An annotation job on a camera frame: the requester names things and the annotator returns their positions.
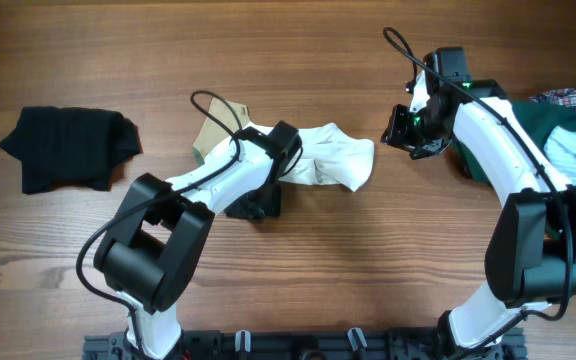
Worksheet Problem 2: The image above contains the white beige garment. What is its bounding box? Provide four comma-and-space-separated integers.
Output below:
193, 98, 375, 192

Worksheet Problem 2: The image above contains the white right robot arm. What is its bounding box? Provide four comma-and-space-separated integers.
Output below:
381, 47, 576, 359

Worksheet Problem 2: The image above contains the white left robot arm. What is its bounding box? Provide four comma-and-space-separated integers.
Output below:
82, 122, 302, 359

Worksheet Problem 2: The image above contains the dark green garment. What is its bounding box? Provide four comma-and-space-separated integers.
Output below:
450, 99, 576, 269

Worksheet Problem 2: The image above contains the black folded garment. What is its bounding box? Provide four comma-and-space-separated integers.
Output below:
0, 106, 141, 195

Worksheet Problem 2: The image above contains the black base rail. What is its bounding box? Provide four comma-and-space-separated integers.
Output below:
81, 328, 528, 360

